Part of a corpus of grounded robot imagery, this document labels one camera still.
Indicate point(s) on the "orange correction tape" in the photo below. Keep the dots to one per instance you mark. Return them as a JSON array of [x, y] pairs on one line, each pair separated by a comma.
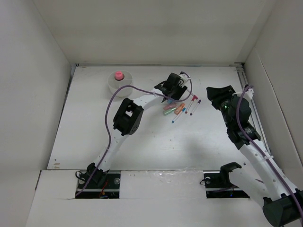
[[179, 108]]

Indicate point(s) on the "white round divided container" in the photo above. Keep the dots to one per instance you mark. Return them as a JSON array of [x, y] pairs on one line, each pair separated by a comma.
[[114, 85]]

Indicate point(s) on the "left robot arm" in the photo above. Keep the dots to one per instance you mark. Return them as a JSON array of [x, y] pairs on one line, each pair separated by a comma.
[[128, 117]]

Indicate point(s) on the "pink correction tape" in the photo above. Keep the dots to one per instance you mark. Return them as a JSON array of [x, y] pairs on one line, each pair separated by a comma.
[[169, 106]]

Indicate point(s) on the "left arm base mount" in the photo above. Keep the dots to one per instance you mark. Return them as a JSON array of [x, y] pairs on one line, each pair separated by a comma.
[[103, 185]]

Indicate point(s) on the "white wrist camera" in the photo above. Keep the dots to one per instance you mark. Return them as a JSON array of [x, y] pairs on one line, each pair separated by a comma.
[[184, 78], [247, 92]]

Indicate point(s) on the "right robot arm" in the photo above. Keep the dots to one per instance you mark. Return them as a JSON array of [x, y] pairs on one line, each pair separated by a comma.
[[280, 199]]

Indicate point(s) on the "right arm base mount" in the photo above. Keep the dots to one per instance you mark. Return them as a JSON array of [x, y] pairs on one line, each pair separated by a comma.
[[217, 183]]

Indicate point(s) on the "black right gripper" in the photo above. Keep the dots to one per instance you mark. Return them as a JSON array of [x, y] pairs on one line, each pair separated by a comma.
[[217, 94]]

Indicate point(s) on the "red capped marker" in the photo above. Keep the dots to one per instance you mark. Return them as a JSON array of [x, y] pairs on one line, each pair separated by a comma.
[[190, 103]]

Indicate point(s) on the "purple capped marker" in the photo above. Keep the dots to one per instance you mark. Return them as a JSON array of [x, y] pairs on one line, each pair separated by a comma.
[[195, 107]]

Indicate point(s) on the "aluminium side rail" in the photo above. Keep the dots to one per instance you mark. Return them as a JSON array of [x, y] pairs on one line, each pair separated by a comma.
[[254, 119]]

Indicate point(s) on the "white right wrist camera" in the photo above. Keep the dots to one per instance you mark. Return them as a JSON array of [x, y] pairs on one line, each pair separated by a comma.
[[247, 92]]

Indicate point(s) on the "pink glue bottle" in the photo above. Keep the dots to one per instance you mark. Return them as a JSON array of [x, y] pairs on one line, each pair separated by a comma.
[[119, 75]]

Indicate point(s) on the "blue capped marker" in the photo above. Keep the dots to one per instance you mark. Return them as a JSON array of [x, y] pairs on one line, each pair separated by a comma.
[[176, 118]]

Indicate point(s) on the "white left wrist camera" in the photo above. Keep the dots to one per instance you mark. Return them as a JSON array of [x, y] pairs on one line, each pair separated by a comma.
[[184, 78]]

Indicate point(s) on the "green correction tape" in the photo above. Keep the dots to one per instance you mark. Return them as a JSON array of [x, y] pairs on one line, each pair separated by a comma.
[[169, 111]]

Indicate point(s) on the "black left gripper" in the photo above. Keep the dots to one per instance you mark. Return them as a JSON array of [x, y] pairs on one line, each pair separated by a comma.
[[180, 89]]

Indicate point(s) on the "pink capped marker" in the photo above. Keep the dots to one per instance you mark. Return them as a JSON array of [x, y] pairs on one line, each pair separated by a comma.
[[192, 94]]

